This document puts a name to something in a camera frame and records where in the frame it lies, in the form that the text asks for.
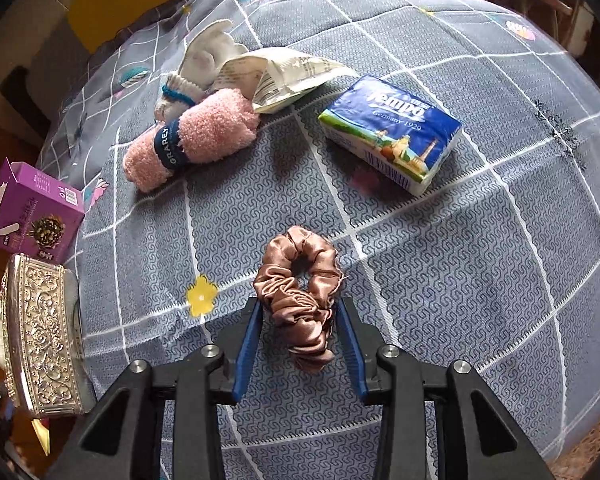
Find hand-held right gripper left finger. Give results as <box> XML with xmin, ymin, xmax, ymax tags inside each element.
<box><xmin>45</xmin><ymin>299</ymin><xmax>264</xmax><ymax>480</ymax></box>

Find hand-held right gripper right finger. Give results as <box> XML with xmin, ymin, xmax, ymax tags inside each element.
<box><xmin>336</xmin><ymin>297</ymin><xmax>556</xmax><ymax>480</ymax></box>

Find pink satin scrunchie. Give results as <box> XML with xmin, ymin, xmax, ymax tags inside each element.
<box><xmin>252</xmin><ymin>226</ymin><xmax>342</xmax><ymax>373</ymax></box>

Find ornate gold tissue box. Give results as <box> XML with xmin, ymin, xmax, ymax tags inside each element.
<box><xmin>0</xmin><ymin>252</ymin><xmax>88</xmax><ymax>418</ymax></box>

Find blue tissue packet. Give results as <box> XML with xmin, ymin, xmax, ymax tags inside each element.
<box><xmin>317</xmin><ymin>75</ymin><xmax>463</xmax><ymax>197</ymax></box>

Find pink towel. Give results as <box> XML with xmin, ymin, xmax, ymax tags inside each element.
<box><xmin>122</xmin><ymin>87</ymin><xmax>261</xmax><ymax>193</ymax></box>

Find gold tin box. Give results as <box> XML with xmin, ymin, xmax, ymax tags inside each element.
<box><xmin>30</xmin><ymin>417</ymin><xmax>53</xmax><ymax>456</ymax></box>

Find white printed paper packet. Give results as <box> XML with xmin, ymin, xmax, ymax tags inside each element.
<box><xmin>215</xmin><ymin>47</ymin><xmax>361</xmax><ymax>113</ymax></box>

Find white socks with blue band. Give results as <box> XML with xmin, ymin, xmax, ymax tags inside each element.
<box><xmin>154</xmin><ymin>19</ymin><xmax>251</xmax><ymax>123</ymax></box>

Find grey checked quilt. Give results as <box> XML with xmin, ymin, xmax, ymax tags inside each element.
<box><xmin>35</xmin><ymin>0</ymin><xmax>600</xmax><ymax>480</ymax></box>

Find purple cardboard box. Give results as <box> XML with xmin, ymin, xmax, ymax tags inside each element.
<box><xmin>0</xmin><ymin>157</ymin><xmax>86</xmax><ymax>256</ymax></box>

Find grey yellow blue headboard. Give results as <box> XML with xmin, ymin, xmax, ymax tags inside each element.
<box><xmin>25</xmin><ymin>0</ymin><xmax>188</xmax><ymax>116</ymax></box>

